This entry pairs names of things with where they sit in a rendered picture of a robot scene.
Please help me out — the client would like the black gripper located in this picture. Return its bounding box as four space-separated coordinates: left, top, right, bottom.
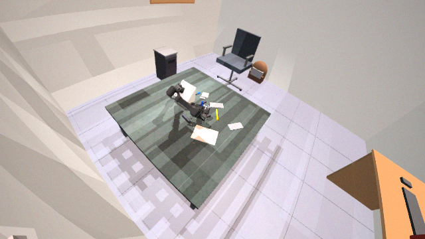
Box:
191 102 210 114

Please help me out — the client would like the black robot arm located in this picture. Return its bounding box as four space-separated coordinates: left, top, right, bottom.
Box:
166 83 208 121

